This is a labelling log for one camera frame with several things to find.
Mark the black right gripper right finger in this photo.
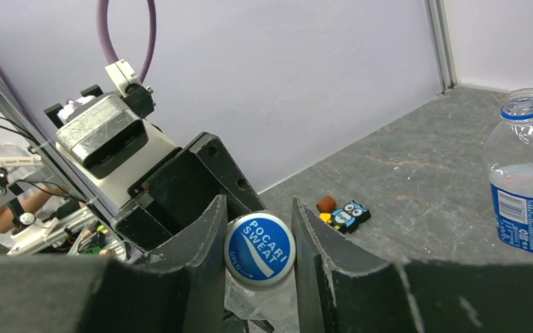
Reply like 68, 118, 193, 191
291, 198, 533, 332

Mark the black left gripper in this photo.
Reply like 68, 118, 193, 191
111, 132, 265, 252

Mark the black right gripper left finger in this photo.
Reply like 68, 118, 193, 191
0, 195, 227, 332

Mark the clear unlabelled plastic bottle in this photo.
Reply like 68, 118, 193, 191
224, 273, 300, 332

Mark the white blue Pocari cap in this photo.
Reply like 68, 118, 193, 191
223, 211, 296, 291

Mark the blue owl toy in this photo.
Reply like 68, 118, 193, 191
327, 200, 371, 234

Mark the small brown toy piece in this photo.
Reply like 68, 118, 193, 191
316, 196, 337, 214

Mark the person in white shirt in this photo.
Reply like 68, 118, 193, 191
0, 103, 81, 249

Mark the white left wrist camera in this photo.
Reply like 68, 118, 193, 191
55, 60, 183, 210

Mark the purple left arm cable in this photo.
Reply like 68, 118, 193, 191
95, 0, 158, 85

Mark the aluminium frame post left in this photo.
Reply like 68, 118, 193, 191
425, 0, 457, 94

